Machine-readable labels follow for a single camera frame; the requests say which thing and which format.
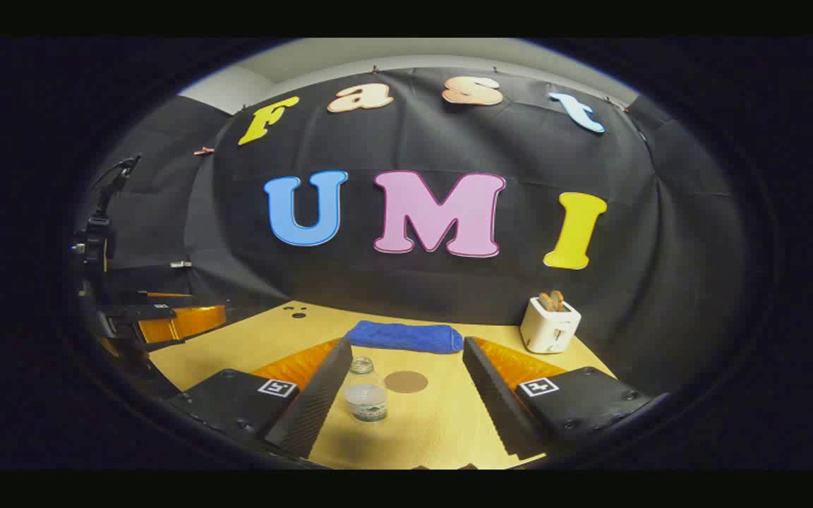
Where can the white toaster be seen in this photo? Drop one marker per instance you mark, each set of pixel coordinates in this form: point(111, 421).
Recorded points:
point(547, 328)

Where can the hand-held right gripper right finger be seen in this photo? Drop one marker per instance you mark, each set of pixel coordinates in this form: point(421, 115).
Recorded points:
point(495, 402)

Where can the clear plastic water bottle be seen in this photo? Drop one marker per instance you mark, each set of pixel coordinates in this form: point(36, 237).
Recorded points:
point(366, 398)

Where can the blue towel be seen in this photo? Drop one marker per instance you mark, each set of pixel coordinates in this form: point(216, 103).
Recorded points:
point(406, 337)

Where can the brown toast slice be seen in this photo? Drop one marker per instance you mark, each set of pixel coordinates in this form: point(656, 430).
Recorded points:
point(545, 303)
point(559, 300)

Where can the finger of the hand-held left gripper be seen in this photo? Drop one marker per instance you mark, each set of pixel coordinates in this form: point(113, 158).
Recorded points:
point(138, 296)
point(181, 323)

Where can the copper cloth clip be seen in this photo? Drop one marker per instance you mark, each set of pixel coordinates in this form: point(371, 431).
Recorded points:
point(204, 151)

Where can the black backdrop cloth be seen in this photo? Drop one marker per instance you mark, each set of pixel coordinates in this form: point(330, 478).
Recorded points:
point(449, 296)

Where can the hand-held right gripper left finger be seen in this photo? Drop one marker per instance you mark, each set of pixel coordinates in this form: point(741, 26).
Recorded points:
point(322, 395)

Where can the silver cloth clip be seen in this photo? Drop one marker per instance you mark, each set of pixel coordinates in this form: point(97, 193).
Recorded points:
point(181, 264)

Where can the round brown coaster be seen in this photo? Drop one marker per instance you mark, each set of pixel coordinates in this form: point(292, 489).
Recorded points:
point(406, 382)

